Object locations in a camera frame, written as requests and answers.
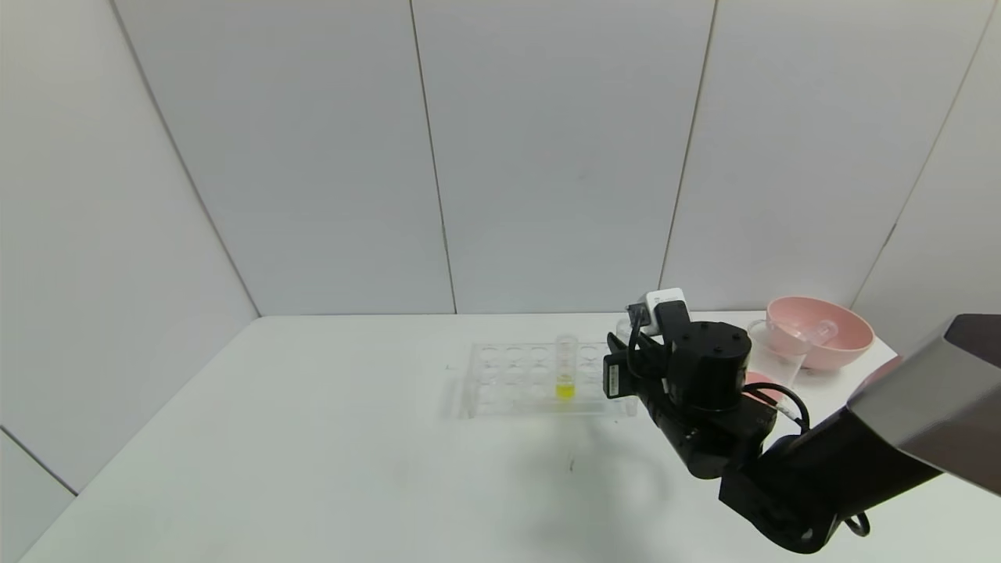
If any pink bowl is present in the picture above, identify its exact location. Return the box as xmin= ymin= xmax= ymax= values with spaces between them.
xmin=765 ymin=296 xmax=876 ymax=371

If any clear glass beaker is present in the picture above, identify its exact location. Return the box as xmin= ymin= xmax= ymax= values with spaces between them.
xmin=743 ymin=319 xmax=808 ymax=393

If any black cable with white tag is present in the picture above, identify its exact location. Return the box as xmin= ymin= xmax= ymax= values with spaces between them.
xmin=743 ymin=382 xmax=811 ymax=432

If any black camera cable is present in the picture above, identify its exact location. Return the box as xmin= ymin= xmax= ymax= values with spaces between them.
xmin=624 ymin=303 xmax=667 ymax=380

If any test tube with yellow pigment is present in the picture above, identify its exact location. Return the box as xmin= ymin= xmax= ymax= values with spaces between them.
xmin=553 ymin=335 xmax=579 ymax=402

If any clear acrylic test tube rack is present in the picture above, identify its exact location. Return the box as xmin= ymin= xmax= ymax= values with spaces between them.
xmin=461 ymin=339 xmax=643 ymax=420

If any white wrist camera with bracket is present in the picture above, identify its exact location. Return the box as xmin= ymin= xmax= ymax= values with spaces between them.
xmin=635 ymin=287 xmax=692 ymax=337

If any test tube with red pigment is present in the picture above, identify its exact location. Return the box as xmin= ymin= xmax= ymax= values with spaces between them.
xmin=780 ymin=318 xmax=840 ymax=350

